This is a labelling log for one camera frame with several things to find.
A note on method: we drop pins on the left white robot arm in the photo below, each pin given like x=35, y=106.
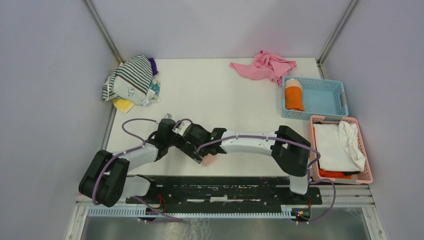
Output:
x=104, y=180

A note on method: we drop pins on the yellow cloth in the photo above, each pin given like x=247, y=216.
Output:
x=122, y=105

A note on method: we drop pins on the white cloth in basket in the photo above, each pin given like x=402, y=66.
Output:
x=338, y=146

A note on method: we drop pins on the white slotted cable duct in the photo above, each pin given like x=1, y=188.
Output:
x=141, y=211

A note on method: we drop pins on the light pink towel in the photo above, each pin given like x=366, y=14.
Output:
x=208, y=160

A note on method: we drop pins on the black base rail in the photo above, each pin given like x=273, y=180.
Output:
x=225, y=194

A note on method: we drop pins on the orange cloth in basket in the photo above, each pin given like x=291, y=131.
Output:
x=333, y=174

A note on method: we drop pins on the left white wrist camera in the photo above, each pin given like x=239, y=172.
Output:
x=168, y=116

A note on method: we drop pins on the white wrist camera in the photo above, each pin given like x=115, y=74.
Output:
x=168, y=116
x=182, y=127

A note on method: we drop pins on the teal patterned cloth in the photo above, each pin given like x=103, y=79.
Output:
x=152, y=96

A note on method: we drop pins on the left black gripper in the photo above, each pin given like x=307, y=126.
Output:
x=180, y=145

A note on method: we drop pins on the pink crumpled towel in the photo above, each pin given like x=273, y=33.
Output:
x=266, y=65

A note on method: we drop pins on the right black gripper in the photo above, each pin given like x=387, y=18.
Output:
x=191, y=146

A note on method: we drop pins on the pink plastic basket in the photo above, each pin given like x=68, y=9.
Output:
x=358, y=178

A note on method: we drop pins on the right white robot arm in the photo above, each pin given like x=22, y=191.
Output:
x=289, y=149

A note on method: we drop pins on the purple cloth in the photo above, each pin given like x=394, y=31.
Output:
x=153, y=65

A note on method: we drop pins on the blue plastic basket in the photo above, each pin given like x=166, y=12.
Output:
x=320, y=97

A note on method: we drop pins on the striped cloth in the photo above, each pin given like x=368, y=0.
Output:
x=130, y=81

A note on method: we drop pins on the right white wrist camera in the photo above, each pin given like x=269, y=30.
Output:
x=182, y=127

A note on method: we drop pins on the orange cartoon towel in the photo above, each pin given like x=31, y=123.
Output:
x=293, y=92

